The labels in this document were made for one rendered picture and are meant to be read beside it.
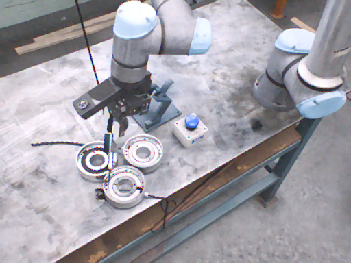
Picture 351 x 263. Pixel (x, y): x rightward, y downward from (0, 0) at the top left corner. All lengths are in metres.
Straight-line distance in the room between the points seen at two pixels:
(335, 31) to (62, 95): 0.76
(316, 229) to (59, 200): 1.33
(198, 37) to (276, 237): 1.31
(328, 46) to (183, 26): 0.34
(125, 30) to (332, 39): 0.45
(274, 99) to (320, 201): 0.98
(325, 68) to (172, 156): 0.44
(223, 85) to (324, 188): 1.05
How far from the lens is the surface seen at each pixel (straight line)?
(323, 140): 2.32
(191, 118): 1.04
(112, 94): 0.83
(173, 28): 0.76
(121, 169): 0.99
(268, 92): 1.20
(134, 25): 0.72
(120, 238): 1.21
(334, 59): 0.96
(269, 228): 1.92
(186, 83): 1.23
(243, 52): 1.39
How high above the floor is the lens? 1.68
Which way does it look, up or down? 52 degrees down
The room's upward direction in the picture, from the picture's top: 8 degrees clockwise
